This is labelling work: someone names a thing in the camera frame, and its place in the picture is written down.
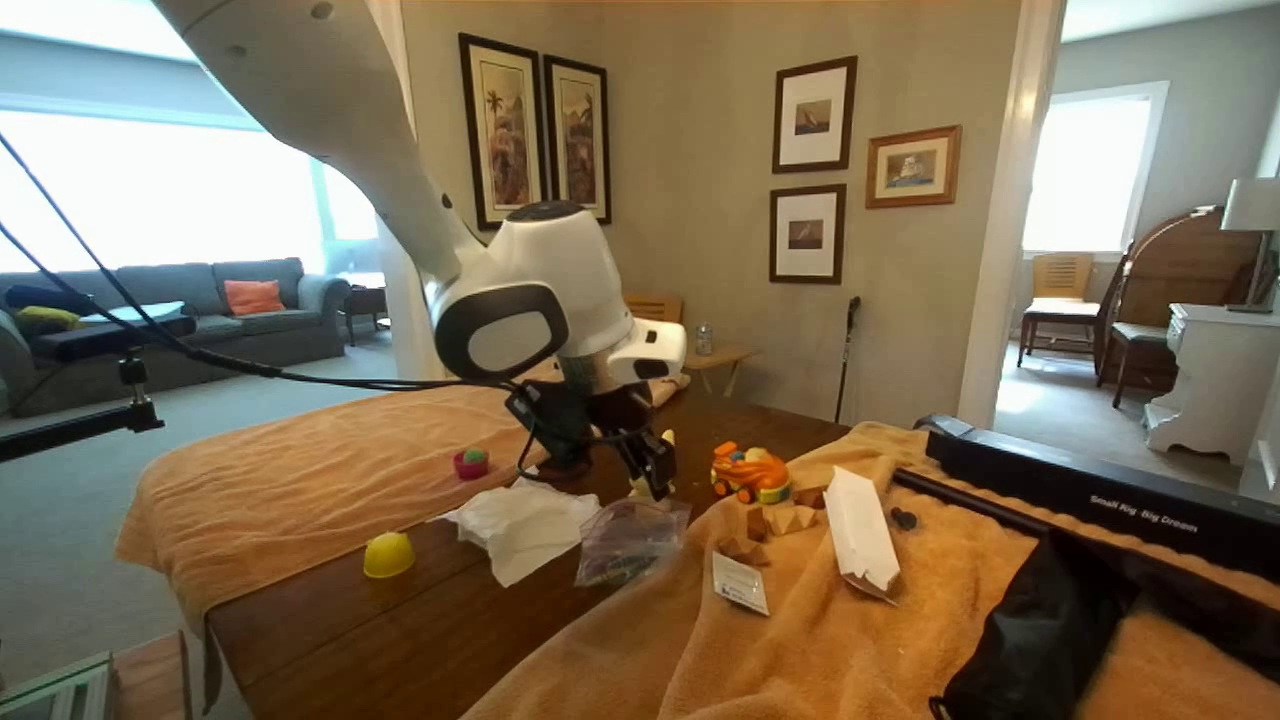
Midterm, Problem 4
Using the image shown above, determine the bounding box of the black cable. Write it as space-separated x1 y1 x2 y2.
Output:
0 132 471 396

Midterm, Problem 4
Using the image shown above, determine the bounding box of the black bag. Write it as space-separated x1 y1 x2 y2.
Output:
930 531 1136 720

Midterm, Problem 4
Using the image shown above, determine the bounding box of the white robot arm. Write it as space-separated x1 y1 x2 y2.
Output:
156 0 690 498

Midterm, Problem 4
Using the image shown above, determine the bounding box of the tall framed picture left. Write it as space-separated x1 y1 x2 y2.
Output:
461 33 543 228

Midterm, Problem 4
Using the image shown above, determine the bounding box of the white side table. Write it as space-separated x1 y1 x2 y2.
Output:
1146 302 1280 462

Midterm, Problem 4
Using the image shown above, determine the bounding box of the wooden folding table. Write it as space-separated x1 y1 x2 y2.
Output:
686 343 751 396

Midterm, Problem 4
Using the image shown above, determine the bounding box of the white crumpled cloth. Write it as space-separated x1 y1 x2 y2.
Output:
449 479 600 588

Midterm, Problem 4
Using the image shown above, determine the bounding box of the orange cushion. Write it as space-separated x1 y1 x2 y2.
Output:
226 281 285 317

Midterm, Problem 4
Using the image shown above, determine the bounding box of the clear plastic bag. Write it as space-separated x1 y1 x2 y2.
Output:
578 496 690 588

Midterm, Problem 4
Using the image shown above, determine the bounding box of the white paper box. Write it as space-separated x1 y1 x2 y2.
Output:
824 469 900 594

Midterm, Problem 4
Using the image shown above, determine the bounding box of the table lamp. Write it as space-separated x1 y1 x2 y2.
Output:
1222 177 1280 311

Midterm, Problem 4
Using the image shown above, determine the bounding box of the pink bowl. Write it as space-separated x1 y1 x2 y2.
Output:
451 448 489 479

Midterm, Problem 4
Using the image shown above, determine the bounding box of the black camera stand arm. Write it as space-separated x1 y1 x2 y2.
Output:
0 317 192 460

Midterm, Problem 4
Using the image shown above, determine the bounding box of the tall framed picture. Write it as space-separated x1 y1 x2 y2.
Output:
461 33 543 228
543 55 613 224

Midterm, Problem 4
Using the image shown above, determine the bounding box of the tall framed picture right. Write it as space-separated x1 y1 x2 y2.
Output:
543 55 613 224

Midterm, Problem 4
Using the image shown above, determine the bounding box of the yellow silicone cup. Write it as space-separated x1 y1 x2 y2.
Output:
362 531 418 581

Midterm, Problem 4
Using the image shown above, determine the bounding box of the tan towel far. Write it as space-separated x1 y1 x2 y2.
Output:
464 421 1280 720

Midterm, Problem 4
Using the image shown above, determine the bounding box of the framed picture brown frame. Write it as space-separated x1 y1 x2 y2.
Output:
866 127 961 207

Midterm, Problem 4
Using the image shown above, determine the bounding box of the tan towel near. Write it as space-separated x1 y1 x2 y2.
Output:
116 382 524 628

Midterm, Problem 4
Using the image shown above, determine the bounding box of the small framed picture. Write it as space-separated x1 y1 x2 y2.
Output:
767 183 845 285
772 55 855 172

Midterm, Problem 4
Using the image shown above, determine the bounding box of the black keyboard case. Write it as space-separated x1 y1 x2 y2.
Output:
919 415 1280 581

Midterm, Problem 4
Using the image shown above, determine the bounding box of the small framed picture lower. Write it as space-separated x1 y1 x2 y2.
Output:
767 183 845 285

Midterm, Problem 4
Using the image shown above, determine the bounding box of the small white card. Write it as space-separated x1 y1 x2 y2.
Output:
713 550 767 617

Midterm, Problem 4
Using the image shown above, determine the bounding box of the grey sofa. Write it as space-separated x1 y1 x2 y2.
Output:
0 254 348 415

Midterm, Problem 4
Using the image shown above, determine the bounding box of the small framed picture upper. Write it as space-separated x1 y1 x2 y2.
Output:
772 55 855 172

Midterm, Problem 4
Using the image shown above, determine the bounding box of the orange toy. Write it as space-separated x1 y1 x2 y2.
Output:
708 441 791 503

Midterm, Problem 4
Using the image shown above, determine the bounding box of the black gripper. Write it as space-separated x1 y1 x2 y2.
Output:
509 381 677 498

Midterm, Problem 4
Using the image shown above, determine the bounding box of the tan towel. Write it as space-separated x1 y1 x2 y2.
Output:
464 421 1280 720
116 382 524 628

